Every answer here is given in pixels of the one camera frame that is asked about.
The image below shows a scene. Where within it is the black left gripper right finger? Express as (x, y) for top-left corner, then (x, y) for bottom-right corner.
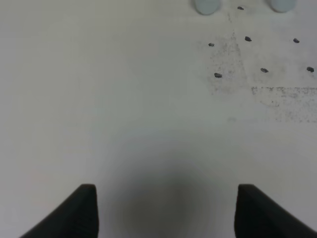
(234, 184), (317, 238)

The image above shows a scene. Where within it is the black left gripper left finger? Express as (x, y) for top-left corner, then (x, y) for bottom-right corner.
(22, 184), (99, 238)

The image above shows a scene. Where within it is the right blue porcelain teacup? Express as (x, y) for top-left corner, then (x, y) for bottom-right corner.
(268, 0), (297, 13)

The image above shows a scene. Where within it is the blue porcelain teacup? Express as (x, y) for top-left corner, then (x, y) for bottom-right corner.
(194, 0), (221, 15)
(268, 0), (297, 13)

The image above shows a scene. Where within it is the left blue porcelain teacup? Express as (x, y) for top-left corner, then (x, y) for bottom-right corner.
(194, 0), (221, 15)

